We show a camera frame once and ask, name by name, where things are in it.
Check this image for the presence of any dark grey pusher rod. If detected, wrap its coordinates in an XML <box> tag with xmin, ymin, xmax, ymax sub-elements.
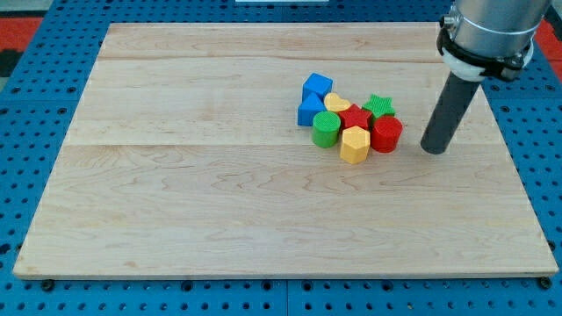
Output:
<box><xmin>420</xmin><ymin>72</ymin><xmax>480</xmax><ymax>154</ymax></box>

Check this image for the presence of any red cylinder block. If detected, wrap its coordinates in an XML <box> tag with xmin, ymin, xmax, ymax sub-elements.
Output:
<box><xmin>371</xmin><ymin>116</ymin><xmax>403</xmax><ymax>153</ymax></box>

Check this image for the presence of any blue triangle block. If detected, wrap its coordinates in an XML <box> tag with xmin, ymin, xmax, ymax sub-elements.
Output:
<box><xmin>297</xmin><ymin>93</ymin><xmax>326</xmax><ymax>126</ymax></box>

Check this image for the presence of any yellow heart block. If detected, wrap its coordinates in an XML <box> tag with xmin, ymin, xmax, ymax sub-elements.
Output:
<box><xmin>323</xmin><ymin>92</ymin><xmax>352</xmax><ymax>113</ymax></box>

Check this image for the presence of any blue cube block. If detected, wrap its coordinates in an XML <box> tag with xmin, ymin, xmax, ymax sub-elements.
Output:
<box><xmin>302</xmin><ymin>73</ymin><xmax>333</xmax><ymax>101</ymax></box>

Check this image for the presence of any green star block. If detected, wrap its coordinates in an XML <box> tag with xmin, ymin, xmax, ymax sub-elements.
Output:
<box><xmin>362</xmin><ymin>94</ymin><xmax>396</xmax><ymax>119</ymax></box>

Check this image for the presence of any red star block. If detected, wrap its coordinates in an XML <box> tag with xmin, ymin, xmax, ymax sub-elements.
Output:
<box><xmin>337</xmin><ymin>104</ymin><xmax>372</xmax><ymax>131</ymax></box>

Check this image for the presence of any green cylinder block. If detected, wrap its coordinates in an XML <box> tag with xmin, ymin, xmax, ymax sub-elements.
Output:
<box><xmin>312</xmin><ymin>111</ymin><xmax>341</xmax><ymax>148</ymax></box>

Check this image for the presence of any yellow hexagon block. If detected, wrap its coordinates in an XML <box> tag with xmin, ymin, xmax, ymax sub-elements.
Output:
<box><xmin>340</xmin><ymin>126</ymin><xmax>371</xmax><ymax>164</ymax></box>

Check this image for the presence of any wooden board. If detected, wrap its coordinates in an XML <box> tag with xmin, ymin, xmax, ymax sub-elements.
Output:
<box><xmin>13</xmin><ymin>22</ymin><xmax>558</xmax><ymax>280</ymax></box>

